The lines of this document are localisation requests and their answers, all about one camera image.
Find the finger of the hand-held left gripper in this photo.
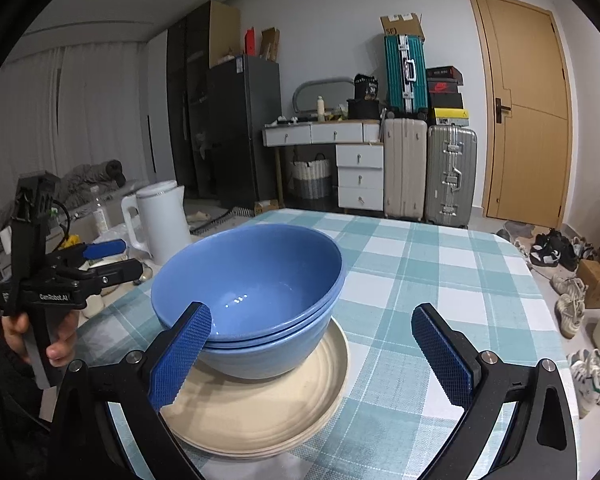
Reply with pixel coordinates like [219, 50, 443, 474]
[55, 240, 127, 266]
[75, 259, 143, 293]

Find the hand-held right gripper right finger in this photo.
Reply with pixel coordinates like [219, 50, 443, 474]
[411, 302, 578, 480]

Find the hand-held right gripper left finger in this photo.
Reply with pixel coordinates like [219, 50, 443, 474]
[50, 302, 213, 480]

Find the blue bowl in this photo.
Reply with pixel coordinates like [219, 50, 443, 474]
[199, 300, 338, 380]
[155, 280, 343, 352]
[151, 224, 345, 336]

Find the person's left forearm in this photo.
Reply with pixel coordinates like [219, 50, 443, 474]
[0, 330, 43, 441]

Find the person's left hand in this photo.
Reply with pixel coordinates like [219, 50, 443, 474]
[2, 310, 76, 367]

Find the clear water bottle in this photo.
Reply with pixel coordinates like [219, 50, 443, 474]
[91, 185, 112, 233]

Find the white electric kettle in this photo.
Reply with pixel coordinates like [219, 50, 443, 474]
[121, 180, 193, 266]

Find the grey blanket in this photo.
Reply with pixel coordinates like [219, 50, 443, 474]
[60, 160, 127, 196]

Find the teal checked tablecloth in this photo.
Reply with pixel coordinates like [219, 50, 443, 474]
[75, 208, 581, 480]

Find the dotted floor rug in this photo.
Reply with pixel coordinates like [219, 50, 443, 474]
[190, 205, 253, 233]

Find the white curtain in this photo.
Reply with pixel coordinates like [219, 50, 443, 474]
[0, 42, 151, 221]

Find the scattered shoes group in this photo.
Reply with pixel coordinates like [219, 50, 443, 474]
[495, 222, 600, 418]

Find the brown sealed cardboard box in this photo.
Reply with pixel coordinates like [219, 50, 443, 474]
[577, 259, 600, 308]

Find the black wardrobe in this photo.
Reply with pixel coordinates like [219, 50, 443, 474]
[166, 1, 241, 201]

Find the silver suitcase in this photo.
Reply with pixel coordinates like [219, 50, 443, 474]
[424, 125, 478, 228]

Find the dark grey refrigerator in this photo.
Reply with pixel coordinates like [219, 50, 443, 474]
[207, 55, 281, 211]

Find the beige suitcase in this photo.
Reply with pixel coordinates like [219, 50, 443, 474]
[382, 117, 428, 221]

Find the grey white woven basket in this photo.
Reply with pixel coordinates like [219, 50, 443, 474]
[289, 154, 332, 200]

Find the white drawer dresser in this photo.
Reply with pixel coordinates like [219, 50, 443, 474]
[262, 120, 385, 211]

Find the yellow black shoe box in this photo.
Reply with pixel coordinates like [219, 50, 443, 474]
[431, 107, 471, 128]

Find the oval mirror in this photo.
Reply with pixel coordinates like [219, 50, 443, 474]
[292, 76, 356, 113]

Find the wooden door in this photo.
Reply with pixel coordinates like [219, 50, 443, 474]
[467, 0, 573, 231]

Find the tall brown carton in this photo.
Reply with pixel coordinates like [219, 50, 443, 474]
[260, 27, 281, 61]

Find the black bag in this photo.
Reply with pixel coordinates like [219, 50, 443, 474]
[347, 74, 383, 121]

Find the black red shoe box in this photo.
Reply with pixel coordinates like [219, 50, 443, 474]
[426, 66, 465, 83]

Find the teal suitcase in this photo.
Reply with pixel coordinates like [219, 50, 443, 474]
[384, 34, 428, 121]

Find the black cable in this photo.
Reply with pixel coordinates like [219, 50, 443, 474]
[50, 199, 72, 251]

